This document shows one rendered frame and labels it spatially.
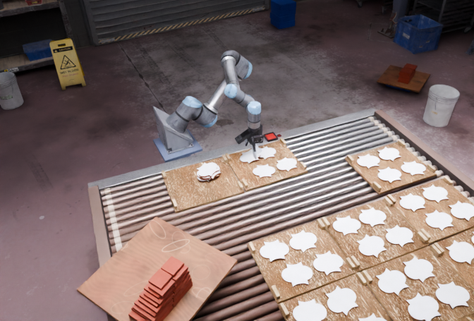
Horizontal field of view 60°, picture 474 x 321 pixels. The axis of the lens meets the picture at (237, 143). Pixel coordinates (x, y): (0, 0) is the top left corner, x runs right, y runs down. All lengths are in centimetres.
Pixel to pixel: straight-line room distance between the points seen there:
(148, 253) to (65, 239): 174
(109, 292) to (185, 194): 74
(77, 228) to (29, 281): 55
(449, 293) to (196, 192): 135
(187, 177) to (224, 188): 25
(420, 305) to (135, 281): 124
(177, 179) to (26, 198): 202
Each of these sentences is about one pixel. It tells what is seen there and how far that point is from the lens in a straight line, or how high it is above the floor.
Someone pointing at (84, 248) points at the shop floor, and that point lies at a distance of 357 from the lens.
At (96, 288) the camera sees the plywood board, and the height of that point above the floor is 104.
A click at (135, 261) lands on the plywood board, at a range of 201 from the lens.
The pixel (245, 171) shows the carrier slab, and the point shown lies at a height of 94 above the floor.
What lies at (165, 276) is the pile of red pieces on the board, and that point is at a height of 120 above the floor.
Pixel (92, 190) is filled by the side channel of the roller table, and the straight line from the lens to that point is 255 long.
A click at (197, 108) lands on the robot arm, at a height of 115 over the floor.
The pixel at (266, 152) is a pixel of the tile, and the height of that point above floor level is 95.
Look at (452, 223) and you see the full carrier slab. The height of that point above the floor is 94.
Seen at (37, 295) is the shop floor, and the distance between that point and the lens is 343.
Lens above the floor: 259
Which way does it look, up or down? 37 degrees down
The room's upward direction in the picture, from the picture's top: 2 degrees counter-clockwise
